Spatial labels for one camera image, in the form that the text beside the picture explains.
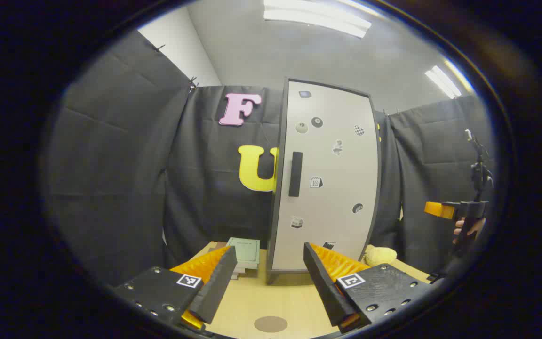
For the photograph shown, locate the light grey cabinet door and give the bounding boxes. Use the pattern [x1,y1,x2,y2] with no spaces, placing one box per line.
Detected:
[272,81,379,273]

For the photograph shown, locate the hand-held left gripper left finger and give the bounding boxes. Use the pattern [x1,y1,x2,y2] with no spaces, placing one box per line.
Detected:
[111,245,238,330]

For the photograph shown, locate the brown book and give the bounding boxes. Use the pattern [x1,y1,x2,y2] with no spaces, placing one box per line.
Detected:
[207,242,253,276]

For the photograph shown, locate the grey cabinet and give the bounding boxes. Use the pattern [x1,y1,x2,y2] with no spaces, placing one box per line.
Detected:
[265,78,384,285]

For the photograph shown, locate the round brown coaster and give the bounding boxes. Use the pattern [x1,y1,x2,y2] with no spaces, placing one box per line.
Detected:
[254,316,288,333]

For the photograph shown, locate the yellow plush toy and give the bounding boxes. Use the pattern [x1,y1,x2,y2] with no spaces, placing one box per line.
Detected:
[363,245,398,266]

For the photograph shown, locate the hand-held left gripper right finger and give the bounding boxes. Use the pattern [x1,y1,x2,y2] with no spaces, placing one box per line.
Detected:
[303,242,434,334]

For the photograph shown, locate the black door handle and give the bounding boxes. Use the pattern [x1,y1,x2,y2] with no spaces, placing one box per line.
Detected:
[288,152,303,197]

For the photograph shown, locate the black backdrop cloth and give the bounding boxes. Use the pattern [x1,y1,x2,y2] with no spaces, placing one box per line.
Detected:
[48,28,495,288]

